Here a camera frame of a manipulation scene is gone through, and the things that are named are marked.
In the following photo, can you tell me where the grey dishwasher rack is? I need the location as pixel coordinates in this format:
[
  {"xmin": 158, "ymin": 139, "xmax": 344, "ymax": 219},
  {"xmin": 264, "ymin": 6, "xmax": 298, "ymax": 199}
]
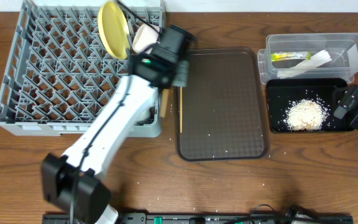
[{"xmin": 0, "ymin": 0, "xmax": 167, "ymax": 138}]

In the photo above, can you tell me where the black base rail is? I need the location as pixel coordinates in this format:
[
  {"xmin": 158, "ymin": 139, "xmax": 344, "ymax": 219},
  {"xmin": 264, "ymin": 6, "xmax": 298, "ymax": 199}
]
[{"xmin": 41, "ymin": 205, "xmax": 354, "ymax": 224}]

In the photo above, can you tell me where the white bowl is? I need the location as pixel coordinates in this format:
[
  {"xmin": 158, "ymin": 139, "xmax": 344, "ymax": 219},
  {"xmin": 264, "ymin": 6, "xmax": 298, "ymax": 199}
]
[{"xmin": 132, "ymin": 24, "xmax": 160, "ymax": 54}]

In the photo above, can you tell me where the leftover rice pile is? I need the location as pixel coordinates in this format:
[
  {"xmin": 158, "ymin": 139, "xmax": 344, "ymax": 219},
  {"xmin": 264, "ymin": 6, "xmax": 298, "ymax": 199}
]
[{"xmin": 283, "ymin": 99, "xmax": 330, "ymax": 131}]

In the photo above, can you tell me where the black waste tray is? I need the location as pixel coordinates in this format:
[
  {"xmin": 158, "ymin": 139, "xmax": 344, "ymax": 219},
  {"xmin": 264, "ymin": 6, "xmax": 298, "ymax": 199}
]
[{"xmin": 266, "ymin": 78, "xmax": 353, "ymax": 133}]

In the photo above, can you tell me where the green snack wrapper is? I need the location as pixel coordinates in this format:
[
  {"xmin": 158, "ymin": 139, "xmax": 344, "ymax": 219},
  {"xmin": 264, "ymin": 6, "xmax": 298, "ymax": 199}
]
[{"xmin": 270, "ymin": 52, "xmax": 311, "ymax": 62}]

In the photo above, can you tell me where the dark brown serving tray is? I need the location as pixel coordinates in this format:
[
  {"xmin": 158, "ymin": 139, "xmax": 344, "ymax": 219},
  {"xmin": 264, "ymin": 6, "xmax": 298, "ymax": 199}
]
[{"xmin": 174, "ymin": 47, "xmax": 270, "ymax": 162}]

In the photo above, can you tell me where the white paper chopstick sleeve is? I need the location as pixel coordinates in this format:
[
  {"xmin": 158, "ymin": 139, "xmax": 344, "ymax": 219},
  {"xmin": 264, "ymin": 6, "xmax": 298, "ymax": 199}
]
[{"xmin": 277, "ymin": 50, "xmax": 332, "ymax": 79}]

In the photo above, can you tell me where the yellow plate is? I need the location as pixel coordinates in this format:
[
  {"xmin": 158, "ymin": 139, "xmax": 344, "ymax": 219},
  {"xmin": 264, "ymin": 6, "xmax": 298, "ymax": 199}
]
[{"xmin": 98, "ymin": 1, "xmax": 130, "ymax": 60}]

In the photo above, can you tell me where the white cup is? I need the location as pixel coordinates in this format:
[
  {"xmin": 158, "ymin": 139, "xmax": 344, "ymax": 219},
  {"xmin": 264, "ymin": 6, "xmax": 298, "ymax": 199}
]
[{"xmin": 137, "ymin": 108, "xmax": 155, "ymax": 126}]

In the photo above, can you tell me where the clear plastic bin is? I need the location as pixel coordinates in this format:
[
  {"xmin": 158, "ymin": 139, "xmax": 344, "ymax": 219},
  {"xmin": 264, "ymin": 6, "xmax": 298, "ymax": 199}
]
[{"xmin": 257, "ymin": 33, "xmax": 358, "ymax": 84}]

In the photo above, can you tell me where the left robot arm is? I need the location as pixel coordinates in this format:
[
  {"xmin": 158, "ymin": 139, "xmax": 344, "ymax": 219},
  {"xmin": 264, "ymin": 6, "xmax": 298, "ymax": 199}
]
[{"xmin": 41, "ymin": 25, "xmax": 196, "ymax": 223}]

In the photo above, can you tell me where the wooden chopstick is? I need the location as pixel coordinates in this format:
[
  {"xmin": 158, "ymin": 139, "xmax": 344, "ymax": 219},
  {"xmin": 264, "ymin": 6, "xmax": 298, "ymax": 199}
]
[
  {"xmin": 160, "ymin": 89, "xmax": 169, "ymax": 118},
  {"xmin": 179, "ymin": 87, "xmax": 183, "ymax": 133}
]

